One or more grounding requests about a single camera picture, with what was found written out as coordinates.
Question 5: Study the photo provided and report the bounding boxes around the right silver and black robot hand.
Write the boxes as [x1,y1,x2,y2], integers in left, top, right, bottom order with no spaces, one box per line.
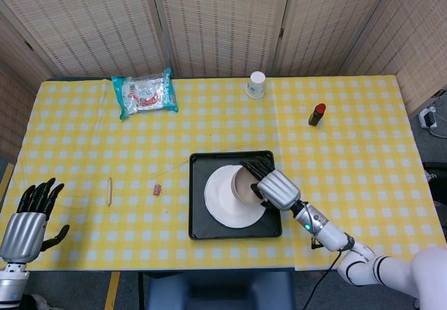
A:
[239,155,302,212]

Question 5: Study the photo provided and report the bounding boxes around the left silver and black robot hand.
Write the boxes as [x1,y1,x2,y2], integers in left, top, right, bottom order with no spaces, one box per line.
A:
[0,177,71,264]

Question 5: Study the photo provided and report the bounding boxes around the beige bowl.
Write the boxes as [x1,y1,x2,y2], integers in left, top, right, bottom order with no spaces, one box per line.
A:
[230,165,266,206]

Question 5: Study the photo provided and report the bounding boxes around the white paper plate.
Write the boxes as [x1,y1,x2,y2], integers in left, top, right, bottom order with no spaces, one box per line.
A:
[204,165,266,229]

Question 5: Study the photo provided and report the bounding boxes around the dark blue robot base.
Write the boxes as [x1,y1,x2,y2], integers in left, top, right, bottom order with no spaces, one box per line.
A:
[145,271,296,310]

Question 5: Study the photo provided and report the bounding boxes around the black plastic tray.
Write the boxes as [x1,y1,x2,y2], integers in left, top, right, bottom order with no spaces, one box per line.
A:
[188,150,283,241]

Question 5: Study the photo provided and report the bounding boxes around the dark bottle with red cap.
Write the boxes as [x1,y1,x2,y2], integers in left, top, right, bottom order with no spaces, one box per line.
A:
[308,103,327,127]

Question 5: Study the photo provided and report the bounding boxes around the white paper cup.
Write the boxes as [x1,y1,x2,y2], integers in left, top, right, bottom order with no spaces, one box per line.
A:
[246,71,266,100]

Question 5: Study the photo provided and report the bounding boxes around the yellow checked tablecloth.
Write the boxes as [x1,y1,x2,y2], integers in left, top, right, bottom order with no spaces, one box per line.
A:
[0,75,447,272]

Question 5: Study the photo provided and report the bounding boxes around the black equipment case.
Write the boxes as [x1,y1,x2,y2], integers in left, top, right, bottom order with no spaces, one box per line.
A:
[422,162,447,192]

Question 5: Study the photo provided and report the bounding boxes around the teal and silver snack packet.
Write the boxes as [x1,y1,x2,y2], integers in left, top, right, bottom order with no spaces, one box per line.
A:
[111,67,179,121]

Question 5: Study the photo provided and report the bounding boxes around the white power strip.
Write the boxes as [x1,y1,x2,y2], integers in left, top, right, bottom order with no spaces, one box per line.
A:
[418,106,439,129]

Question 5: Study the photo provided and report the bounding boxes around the woven folding screen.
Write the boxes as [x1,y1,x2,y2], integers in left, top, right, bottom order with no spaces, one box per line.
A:
[0,0,447,159]

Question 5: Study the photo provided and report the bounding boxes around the black cable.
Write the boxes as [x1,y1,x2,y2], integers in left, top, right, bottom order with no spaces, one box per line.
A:
[302,250,342,310]

